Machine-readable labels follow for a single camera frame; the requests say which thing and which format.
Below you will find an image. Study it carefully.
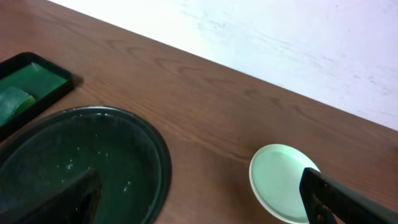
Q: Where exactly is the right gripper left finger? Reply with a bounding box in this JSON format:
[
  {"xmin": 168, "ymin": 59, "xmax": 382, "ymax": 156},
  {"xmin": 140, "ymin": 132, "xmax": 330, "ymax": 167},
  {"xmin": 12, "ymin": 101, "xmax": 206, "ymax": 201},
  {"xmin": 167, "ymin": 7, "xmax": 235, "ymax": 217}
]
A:
[{"xmin": 1, "ymin": 169, "xmax": 102, "ymax": 224}]

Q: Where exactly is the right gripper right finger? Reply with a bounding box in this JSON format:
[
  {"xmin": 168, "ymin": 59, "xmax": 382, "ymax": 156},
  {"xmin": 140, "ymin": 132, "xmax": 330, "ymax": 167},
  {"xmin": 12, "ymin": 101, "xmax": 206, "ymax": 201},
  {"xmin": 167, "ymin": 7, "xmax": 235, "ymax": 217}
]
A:
[{"xmin": 299, "ymin": 167, "xmax": 397, "ymax": 224}]

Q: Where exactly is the mint plate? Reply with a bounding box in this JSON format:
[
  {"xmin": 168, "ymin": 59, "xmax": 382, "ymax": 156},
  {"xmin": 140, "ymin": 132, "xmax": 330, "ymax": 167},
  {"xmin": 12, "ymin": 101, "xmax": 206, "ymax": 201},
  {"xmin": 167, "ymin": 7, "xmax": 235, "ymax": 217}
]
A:
[{"xmin": 249, "ymin": 144, "xmax": 319, "ymax": 223}]

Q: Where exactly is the green scouring sponge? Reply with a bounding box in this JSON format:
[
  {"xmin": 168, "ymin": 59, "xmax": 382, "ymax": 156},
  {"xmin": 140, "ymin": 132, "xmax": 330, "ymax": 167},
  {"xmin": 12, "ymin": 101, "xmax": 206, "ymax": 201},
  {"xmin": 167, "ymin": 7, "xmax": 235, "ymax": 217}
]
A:
[{"xmin": 1, "ymin": 86, "xmax": 36, "ymax": 126}]

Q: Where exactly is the round black serving tray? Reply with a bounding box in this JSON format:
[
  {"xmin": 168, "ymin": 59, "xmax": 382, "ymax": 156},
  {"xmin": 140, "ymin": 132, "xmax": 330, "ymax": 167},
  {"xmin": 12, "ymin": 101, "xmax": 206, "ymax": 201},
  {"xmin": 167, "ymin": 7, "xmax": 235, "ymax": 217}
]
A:
[{"xmin": 1, "ymin": 106, "xmax": 172, "ymax": 223}]

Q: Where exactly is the black rectangular water tray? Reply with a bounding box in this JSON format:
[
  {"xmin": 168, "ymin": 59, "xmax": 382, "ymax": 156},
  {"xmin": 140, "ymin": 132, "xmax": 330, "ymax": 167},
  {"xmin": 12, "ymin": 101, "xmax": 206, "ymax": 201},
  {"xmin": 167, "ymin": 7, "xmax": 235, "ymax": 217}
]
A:
[{"xmin": 1, "ymin": 52, "xmax": 75, "ymax": 141}]

